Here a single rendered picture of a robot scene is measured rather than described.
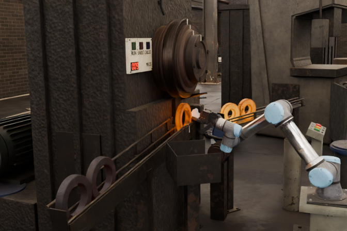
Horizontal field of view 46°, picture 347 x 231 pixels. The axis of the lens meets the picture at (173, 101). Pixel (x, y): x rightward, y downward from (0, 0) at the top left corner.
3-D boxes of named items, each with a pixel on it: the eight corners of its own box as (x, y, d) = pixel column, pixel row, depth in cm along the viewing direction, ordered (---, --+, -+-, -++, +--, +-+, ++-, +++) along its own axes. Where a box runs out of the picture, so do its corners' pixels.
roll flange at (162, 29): (146, 101, 233) (143, 18, 226) (178, 92, 275) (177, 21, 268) (161, 102, 229) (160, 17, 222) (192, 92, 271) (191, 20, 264)
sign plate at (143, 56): (126, 73, 208) (125, 38, 205) (149, 70, 232) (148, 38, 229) (130, 73, 207) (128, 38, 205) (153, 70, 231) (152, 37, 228)
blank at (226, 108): (218, 104, 283) (221, 105, 280) (236, 100, 291) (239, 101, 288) (220, 126, 286) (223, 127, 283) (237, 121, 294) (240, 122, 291)
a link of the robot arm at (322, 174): (342, 175, 225) (283, 95, 237) (335, 183, 213) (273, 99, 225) (324, 184, 232) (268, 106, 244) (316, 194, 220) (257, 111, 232)
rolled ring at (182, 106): (191, 101, 257) (186, 100, 258) (179, 105, 240) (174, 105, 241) (191, 129, 259) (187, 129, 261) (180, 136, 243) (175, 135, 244)
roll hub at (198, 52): (185, 84, 232) (184, 34, 228) (201, 80, 257) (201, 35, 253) (194, 84, 230) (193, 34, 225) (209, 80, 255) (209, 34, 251)
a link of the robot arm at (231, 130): (236, 140, 248) (240, 128, 245) (220, 133, 252) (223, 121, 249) (240, 136, 255) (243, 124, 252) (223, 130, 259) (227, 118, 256)
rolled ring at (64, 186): (89, 167, 159) (82, 166, 160) (59, 188, 143) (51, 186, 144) (94, 209, 164) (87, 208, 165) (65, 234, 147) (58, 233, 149)
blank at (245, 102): (236, 100, 291) (239, 101, 288) (252, 96, 298) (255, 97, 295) (237, 121, 294) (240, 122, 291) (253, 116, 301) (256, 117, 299)
